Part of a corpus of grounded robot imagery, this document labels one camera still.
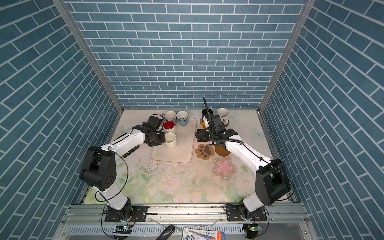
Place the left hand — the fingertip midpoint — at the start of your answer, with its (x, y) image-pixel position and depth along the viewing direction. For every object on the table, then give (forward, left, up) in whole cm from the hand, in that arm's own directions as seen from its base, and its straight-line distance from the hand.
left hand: (163, 140), depth 93 cm
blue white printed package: (-47, -18, -6) cm, 51 cm away
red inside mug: (+15, -1, -4) cm, 16 cm away
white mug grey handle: (+23, -1, -2) cm, 23 cm away
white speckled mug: (+25, -42, -1) cm, 49 cm away
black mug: (+23, -27, +2) cm, 35 cm away
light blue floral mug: (+20, -11, 0) cm, 22 cm away
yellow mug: (-4, -24, +19) cm, 31 cm away
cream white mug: (-3, -5, +2) cm, 6 cm away
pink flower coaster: (-15, -38, -8) cm, 41 cm away
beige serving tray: (-3, -12, -9) cm, 16 cm away
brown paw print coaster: (-4, -26, -7) cm, 27 cm away
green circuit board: (-44, +16, -11) cm, 48 cm away
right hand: (-1, -23, +10) cm, 25 cm away
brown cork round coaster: (-4, -37, -7) cm, 38 cm away
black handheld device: (-47, -7, -3) cm, 48 cm away
